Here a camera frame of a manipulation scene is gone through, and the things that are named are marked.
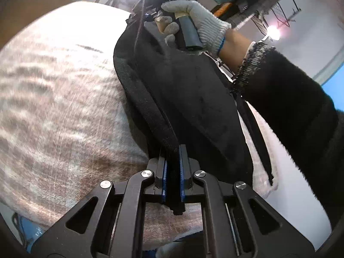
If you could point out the white clip lamp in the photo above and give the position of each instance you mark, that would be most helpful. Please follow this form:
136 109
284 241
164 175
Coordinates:
272 31

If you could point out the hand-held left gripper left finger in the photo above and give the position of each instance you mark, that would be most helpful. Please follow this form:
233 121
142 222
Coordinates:
164 178

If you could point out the black garment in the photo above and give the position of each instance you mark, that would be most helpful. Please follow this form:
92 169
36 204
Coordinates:
193 99

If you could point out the person's right hand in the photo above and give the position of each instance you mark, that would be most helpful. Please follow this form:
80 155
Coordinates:
207 27

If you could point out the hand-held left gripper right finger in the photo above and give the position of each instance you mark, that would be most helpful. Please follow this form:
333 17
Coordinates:
183 178

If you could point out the person's right forearm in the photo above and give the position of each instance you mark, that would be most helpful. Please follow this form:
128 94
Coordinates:
290 107

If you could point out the black clothes rack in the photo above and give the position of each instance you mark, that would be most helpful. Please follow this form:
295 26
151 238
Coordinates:
293 2

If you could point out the orange cloth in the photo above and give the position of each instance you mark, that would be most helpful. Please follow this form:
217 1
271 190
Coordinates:
223 8

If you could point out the beige plaid blanket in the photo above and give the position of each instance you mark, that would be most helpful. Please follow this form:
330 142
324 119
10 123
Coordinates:
67 107

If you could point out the blue object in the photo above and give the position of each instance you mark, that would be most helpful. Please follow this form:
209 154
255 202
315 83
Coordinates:
28 232

